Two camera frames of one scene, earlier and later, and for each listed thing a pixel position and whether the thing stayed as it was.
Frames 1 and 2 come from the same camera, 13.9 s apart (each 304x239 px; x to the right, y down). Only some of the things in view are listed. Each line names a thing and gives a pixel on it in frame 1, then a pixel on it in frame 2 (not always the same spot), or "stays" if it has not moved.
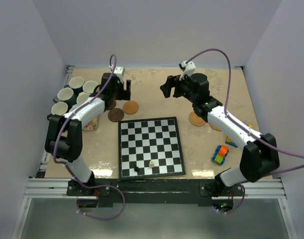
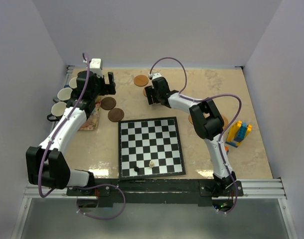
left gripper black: [125, 94] to [108, 89]
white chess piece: [151, 164] stays
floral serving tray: [91, 125] stays
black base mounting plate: [153, 192] stays
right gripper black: [166, 88] to [150, 91]
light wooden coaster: [130, 107] to [140, 80]
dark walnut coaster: [115, 114] stays
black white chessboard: [142, 141] stays
